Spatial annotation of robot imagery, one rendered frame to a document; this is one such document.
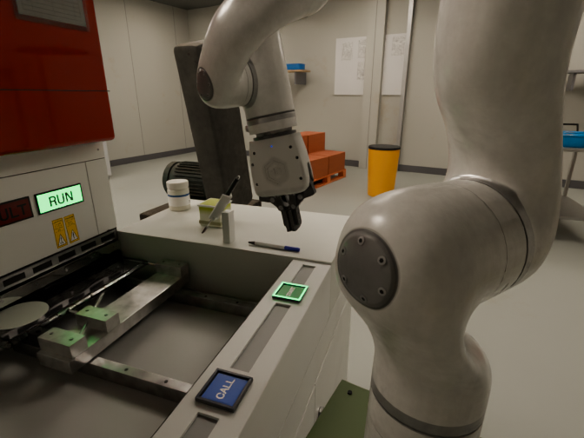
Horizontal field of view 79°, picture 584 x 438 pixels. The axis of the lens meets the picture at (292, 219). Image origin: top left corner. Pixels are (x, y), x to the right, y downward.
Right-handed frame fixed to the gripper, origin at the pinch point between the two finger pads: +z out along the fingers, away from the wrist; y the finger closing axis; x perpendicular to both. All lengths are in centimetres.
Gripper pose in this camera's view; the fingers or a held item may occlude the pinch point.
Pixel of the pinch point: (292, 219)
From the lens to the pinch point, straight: 65.2
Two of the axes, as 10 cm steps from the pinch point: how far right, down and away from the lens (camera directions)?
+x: 3.3, -3.1, 8.9
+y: 9.2, -0.9, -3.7
